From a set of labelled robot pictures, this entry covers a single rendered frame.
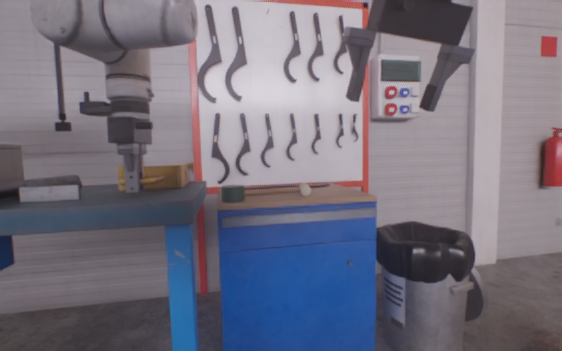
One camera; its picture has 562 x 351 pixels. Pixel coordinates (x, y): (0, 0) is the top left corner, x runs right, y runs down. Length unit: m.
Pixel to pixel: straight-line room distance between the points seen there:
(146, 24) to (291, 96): 2.00
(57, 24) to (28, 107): 2.21
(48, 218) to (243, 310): 0.92
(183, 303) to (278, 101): 1.88
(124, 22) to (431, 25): 0.45
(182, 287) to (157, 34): 0.59
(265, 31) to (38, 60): 1.66
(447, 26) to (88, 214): 0.66
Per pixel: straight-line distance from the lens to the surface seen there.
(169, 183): 0.80
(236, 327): 1.41
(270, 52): 2.51
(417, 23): 0.49
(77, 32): 0.58
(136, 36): 0.54
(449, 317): 1.89
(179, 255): 0.80
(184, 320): 0.87
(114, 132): 0.64
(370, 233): 1.41
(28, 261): 2.90
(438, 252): 1.67
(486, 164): 3.36
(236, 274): 1.30
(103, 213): 0.62
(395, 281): 1.82
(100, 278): 2.75
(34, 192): 0.75
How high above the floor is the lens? 1.15
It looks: 5 degrees down
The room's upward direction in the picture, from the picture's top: 1 degrees counter-clockwise
